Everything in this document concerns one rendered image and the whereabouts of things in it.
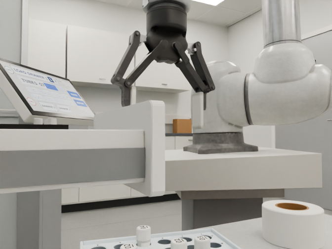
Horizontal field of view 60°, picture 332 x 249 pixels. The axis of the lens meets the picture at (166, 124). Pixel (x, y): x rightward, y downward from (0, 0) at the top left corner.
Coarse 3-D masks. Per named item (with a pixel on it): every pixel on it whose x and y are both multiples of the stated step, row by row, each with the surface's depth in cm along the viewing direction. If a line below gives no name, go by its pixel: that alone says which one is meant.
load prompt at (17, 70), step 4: (12, 68) 118; (16, 68) 121; (20, 68) 124; (16, 72) 119; (20, 72) 121; (24, 72) 124; (28, 72) 127; (32, 72) 130; (28, 76) 125; (32, 76) 128; (36, 76) 131; (40, 76) 134; (44, 76) 138; (48, 76) 142; (44, 80) 135; (48, 80) 139; (52, 80) 142; (56, 80) 146
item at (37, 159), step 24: (0, 144) 27; (24, 144) 28; (48, 144) 29; (72, 144) 30; (96, 144) 31; (120, 144) 32; (0, 168) 27; (24, 168) 28; (48, 168) 29; (72, 168) 30; (96, 168) 31; (120, 168) 32; (144, 168) 33; (0, 192) 27
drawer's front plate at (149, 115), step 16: (112, 112) 46; (128, 112) 39; (144, 112) 34; (160, 112) 33; (96, 128) 56; (112, 128) 46; (128, 128) 39; (144, 128) 34; (160, 128) 33; (144, 144) 34; (160, 144) 32; (160, 160) 32; (160, 176) 32; (144, 192) 34; (160, 192) 32
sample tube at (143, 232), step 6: (138, 228) 24; (144, 228) 24; (150, 228) 25; (138, 234) 24; (144, 234) 24; (150, 234) 25; (138, 240) 24; (144, 240) 24; (150, 240) 25; (138, 246) 24; (144, 246) 24
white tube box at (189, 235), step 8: (168, 232) 27; (176, 232) 27; (184, 232) 27; (192, 232) 27; (200, 232) 27; (208, 232) 28; (216, 232) 27; (96, 240) 25; (104, 240) 25; (112, 240) 25; (120, 240) 25; (128, 240) 25; (152, 240) 26; (160, 240) 26; (168, 240) 26; (192, 240) 26; (216, 240) 26; (224, 240) 25; (80, 248) 23; (88, 248) 24; (96, 248) 24; (104, 248) 24; (112, 248) 24; (144, 248) 24; (152, 248) 24; (160, 248) 24; (168, 248) 24; (192, 248) 25; (216, 248) 24; (224, 248) 24; (232, 248) 24; (240, 248) 23
